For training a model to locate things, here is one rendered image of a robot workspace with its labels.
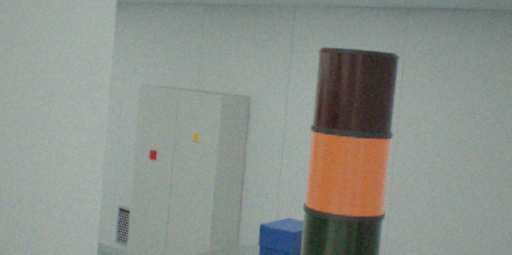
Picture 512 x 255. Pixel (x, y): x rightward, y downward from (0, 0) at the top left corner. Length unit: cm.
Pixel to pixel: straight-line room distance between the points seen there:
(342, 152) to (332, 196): 3
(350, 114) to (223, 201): 705
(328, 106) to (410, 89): 609
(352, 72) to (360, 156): 5
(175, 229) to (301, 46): 223
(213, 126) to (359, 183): 690
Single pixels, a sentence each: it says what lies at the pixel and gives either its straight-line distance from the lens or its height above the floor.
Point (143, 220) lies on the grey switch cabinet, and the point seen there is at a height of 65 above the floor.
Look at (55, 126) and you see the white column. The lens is 204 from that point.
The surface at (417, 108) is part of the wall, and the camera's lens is 651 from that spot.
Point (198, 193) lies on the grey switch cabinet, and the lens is 752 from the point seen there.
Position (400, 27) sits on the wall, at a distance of 664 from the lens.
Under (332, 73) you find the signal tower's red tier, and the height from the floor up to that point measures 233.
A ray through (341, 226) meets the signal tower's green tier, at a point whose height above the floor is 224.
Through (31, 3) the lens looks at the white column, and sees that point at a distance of 198.
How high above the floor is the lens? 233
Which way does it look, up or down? 3 degrees down
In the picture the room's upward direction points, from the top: 5 degrees clockwise
